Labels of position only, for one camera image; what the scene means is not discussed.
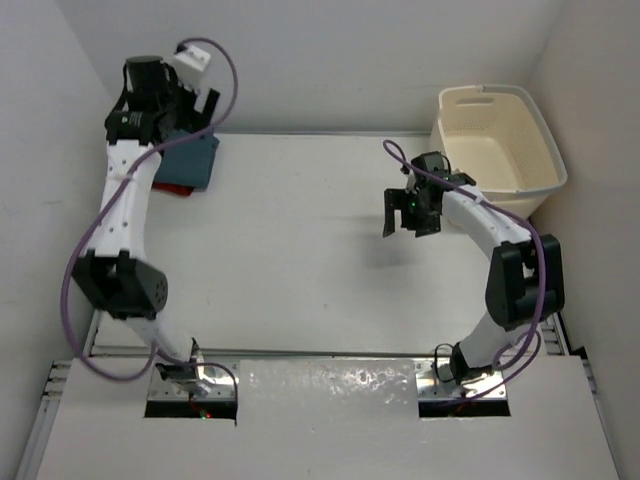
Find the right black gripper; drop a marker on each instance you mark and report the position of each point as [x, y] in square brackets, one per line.
[397, 199]

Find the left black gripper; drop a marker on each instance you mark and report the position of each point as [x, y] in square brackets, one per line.
[189, 120]

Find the blue t shirt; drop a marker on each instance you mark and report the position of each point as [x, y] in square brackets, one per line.
[189, 164]

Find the red t shirt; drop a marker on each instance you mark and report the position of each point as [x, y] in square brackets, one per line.
[177, 190]

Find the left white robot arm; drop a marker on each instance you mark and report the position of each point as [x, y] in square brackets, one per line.
[111, 268]

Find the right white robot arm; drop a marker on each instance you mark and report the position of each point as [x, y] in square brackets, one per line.
[525, 282]

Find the cream plastic laundry basket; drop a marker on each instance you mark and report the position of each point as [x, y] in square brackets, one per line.
[498, 136]

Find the white foreground cover board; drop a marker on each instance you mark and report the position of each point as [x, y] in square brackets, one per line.
[300, 419]

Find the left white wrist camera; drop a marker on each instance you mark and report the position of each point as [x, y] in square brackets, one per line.
[191, 64]

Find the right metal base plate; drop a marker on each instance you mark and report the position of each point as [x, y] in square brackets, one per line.
[433, 384]

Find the metal base plate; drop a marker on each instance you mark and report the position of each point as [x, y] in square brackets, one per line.
[215, 381]
[433, 384]

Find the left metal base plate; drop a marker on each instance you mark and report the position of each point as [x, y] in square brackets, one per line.
[215, 381]

